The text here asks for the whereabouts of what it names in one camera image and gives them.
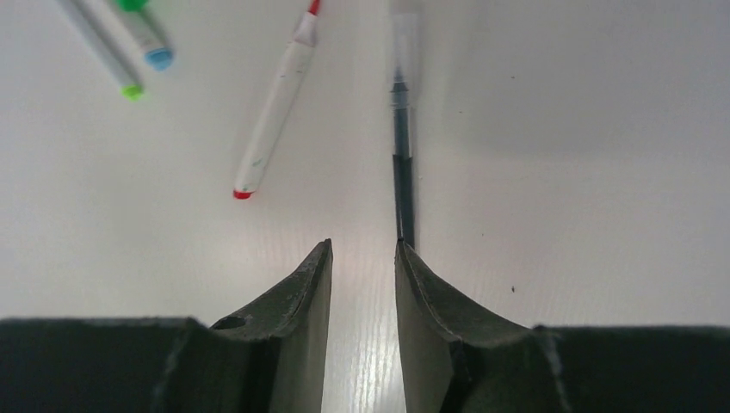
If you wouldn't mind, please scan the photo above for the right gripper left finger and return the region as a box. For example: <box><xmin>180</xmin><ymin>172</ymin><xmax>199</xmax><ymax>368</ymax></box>
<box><xmin>1</xmin><ymin>240</ymin><xmax>333</xmax><ymax>412</ymax></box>

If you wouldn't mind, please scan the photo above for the white marker blue end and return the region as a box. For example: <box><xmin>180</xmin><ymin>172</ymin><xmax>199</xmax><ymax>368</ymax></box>
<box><xmin>96</xmin><ymin>1</ymin><xmax>174</xmax><ymax>72</ymax></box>

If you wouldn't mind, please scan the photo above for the clear black pen cap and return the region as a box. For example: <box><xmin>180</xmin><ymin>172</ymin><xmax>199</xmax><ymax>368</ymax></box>
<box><xmin>389</xmin><ymin>1</ymin><xmax>422</xmax><ymax>106</ymax></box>

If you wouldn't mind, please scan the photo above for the white marker red end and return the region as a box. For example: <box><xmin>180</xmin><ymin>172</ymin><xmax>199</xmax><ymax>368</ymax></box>
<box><xmin>232</xmin><ymin>0</ymin><xmax>321</xmax><ymax>200</ymax></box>

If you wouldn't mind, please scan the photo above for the green square cap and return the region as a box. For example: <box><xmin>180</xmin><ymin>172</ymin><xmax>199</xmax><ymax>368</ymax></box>
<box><xmin>116</xmin><ymin>0</ymin><xmax>148</xmax><ymax>12</ymax></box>

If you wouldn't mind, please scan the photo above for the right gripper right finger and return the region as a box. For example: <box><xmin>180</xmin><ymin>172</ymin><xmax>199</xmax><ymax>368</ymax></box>
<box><xmin>394</xmin><ymin>241</ymin><xmax>729</xmax><ymax>412</ymax></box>

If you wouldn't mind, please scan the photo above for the black gel pen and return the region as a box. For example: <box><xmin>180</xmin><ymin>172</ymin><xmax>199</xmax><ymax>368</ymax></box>
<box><xmin>391</xmin><ymin>68</ymin><xmax>416</xmax><ymax>248</ymax></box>

